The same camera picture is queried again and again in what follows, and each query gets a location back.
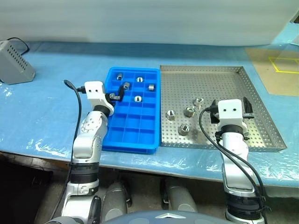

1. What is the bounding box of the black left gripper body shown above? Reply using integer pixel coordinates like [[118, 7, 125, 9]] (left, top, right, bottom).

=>
[[104, 92, 119, 104]]

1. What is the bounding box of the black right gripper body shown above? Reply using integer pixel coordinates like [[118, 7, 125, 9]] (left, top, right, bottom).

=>
[[209, 107, 255, 124]]

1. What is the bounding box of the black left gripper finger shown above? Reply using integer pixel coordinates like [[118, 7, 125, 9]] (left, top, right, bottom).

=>
[[117, 85, 126, 102]]

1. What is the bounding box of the blue compartment tray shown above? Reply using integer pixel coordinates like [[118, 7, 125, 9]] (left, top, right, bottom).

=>
[[102, 67, 161, 155]]

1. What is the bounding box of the grey vented power supply box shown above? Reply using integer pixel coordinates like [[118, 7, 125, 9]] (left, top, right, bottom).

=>
[[0, 40, 36, 85]]

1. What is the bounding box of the perforated metal tray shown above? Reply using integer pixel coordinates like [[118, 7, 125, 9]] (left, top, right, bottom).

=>
[[159, 65, 287, 153]]

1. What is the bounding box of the brown cardboard sheet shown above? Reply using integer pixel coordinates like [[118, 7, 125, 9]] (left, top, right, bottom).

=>
[[244, 45, 299, 95]]

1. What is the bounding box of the blue plastic table cover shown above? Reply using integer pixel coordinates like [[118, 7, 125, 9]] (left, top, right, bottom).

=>
[[0, 21, 299, 189]]

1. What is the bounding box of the white foam backdrop sheet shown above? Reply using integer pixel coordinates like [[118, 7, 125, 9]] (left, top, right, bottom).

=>
[[0, 0, 299, 46]]

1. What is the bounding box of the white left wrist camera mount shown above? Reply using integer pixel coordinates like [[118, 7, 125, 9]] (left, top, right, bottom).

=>
[[84, 81, 115, 117]]

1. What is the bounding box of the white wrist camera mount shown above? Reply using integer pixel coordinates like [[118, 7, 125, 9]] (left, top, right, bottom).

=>
[[217, 99, 249, 133], [84, 81, 115, 117]]

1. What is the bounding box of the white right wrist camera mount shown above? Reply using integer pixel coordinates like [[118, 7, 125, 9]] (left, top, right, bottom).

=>
[[217, 99, 249, 133]]

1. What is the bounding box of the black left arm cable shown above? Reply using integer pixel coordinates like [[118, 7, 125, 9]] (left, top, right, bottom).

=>
[[50, 79, 87, 221]]

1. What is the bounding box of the black power supply cable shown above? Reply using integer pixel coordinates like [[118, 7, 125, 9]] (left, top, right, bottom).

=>
[[6, 37, 30, 56]]

